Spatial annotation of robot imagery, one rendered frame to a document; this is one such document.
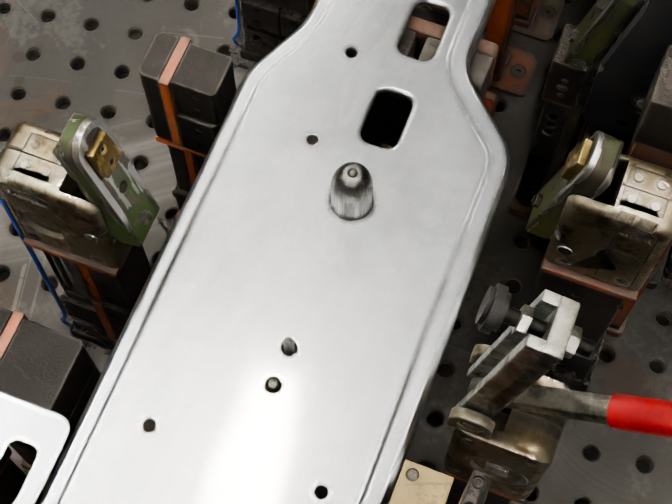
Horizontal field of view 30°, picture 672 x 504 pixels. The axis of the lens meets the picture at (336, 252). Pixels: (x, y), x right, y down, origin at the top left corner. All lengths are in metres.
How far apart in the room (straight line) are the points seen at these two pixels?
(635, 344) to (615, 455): 0.11
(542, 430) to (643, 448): 0.39
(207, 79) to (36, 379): 0.27
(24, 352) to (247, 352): 0.17
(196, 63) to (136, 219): 0.15
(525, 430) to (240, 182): 0.29
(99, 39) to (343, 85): 0.46
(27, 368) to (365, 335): 0.25
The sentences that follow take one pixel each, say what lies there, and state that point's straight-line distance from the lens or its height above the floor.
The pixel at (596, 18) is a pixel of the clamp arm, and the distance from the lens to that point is 0.99.
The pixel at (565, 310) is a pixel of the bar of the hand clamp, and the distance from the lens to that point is 0.70.
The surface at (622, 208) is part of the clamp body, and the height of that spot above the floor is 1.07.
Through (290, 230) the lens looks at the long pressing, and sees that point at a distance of 0.94.
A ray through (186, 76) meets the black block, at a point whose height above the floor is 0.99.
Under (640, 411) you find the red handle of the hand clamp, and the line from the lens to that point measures 0.77.
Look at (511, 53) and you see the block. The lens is 1.38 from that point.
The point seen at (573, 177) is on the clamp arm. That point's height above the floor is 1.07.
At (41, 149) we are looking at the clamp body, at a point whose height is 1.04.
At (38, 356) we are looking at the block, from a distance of 0.95.
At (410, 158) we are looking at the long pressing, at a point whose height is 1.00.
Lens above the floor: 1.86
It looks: 67 degrees down
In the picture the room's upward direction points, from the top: straight up
